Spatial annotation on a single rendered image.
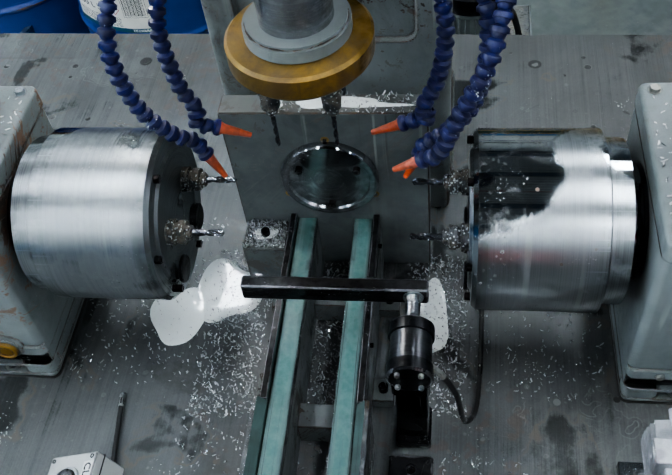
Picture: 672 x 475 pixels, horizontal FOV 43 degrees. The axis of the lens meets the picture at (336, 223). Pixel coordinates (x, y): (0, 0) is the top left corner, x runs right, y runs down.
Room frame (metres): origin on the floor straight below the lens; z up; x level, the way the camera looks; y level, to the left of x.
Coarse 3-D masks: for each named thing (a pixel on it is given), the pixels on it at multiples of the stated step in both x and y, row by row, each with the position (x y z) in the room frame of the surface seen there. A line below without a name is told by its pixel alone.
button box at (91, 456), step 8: (64, 456) 0.47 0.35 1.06; (72, 456) 0.47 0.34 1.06; (80, 456) 0.46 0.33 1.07; (88, 456) 0.46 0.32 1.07; (96, 456) 0.46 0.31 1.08; (104, 456) 0.46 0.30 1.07; (56, 464) 0.47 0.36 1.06; (64, 464) 0.46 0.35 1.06; (72, 464) 0.46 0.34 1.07; (80, 464) 0.45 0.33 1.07; (88, 464) 0.45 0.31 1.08; (96, 464) 0.45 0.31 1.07; (104, 464) 0.45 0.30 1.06; (112, 464) 0.46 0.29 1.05; (56, 472) 0.45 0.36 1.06; (80, 472) 0.44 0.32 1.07; (88, 472) 0.44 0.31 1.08; (96, 472) 0.44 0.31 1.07; (104, 472) 0.44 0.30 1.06; (112, 472) 0.45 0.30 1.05; (120, 472) 0.45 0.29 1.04
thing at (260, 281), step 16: (256, 288) 0.70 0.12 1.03; (272, 288) 0.69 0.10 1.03; (288, 288) 0.69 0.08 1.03; (304, 288) 0.68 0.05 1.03; (320, 288) 0.68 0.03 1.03; (336, 288) 0.68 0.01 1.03; (352, 288) 0.67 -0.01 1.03; (368, 288) 0.67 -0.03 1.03; (384, 288) 0.66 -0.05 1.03; (400, 288) 0.66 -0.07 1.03; (416, 288) 0.66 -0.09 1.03
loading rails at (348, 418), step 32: (288, 256) 0.82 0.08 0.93; (320, 256) 0.88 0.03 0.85; (352, 256) 0.81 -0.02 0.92; (288, 320) 0.71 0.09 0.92; (352, 320) 0.70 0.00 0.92; (288, 352) 0.66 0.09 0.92; (352, 352) 0.64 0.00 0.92; (288, 384) 0.61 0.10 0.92; (352, 384) 0.59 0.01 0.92; (384, 384) 0.64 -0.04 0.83; (256, 416) 0.56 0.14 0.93; (288, 416) 0.56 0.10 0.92; (320, 416) 0.59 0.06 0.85; (352, 416) 0.54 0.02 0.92; (256, 448) 0.51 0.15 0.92; (288, 448) 0.53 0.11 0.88; (352, 448) 0.50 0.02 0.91
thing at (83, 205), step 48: (48, 144) 0.89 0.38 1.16; (96, 144) 0.88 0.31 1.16; (144, 144) 0.86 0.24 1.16; (48, 192) 0.81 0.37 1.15; (96, 192) 0.80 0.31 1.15; (144, 192) 0.79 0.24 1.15; (192, 192) 0.90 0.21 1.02; (48, 240) 0.77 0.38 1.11; (96, 240) 0.75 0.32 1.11; (144, 240) 0.74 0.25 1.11; (192, 240) 0.85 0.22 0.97; (48, 288) 0.75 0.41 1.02; (96, 288) 0.74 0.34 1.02; (144, 288) 0.72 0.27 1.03
